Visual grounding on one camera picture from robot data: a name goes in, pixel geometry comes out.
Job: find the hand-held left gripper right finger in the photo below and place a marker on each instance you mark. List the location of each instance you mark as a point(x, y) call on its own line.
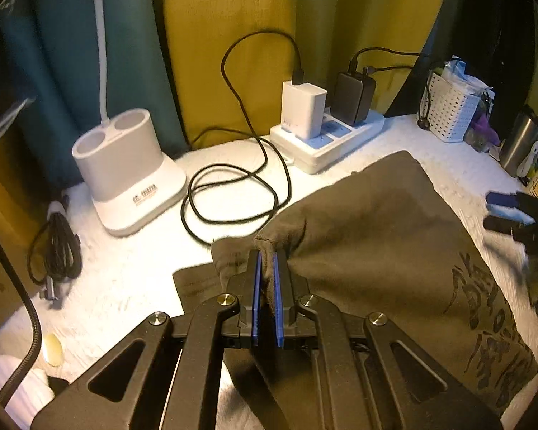
point(279, 304)

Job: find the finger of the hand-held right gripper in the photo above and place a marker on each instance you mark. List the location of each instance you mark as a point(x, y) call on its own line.
point(502, 198)
point(502, 223)

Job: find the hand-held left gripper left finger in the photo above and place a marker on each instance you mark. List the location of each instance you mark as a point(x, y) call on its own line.
point(255, 295)

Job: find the olive brown t-shirt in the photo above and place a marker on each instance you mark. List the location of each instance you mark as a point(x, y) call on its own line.
point(376, 224)

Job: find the steel thermos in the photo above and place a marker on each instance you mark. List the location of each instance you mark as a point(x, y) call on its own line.
point(518, 143)

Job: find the purple object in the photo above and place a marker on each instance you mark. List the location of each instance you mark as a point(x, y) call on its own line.
point(486, 127)

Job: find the white plastic basket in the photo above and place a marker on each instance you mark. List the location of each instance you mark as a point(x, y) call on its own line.
point(450, 107)

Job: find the blue white packets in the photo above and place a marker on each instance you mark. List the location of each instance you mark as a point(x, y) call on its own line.
point(461, 74)

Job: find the white power strip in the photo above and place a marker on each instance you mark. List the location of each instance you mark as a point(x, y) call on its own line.
point(358, 132)

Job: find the white desk lamp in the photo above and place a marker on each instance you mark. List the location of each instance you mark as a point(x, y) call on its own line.
point(125, 174)

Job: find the black charger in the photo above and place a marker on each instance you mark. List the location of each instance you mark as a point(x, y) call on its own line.
point(349, 98)

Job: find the dark glass window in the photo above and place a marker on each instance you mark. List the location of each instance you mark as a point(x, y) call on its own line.
point(475, 9)

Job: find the white charger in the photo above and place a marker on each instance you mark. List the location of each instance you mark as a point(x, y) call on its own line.
point(302, 107)

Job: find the small pale yellow object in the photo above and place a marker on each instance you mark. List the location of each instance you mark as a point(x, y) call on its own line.
point(54, 350)

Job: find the cardboard box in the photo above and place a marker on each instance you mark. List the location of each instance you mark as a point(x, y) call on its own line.
point(4, 233)

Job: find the tablet stand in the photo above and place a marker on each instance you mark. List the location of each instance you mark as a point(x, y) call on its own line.
point(9, 114)

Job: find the teal curtain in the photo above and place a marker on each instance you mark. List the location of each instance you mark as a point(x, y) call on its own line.
point(49, 53)

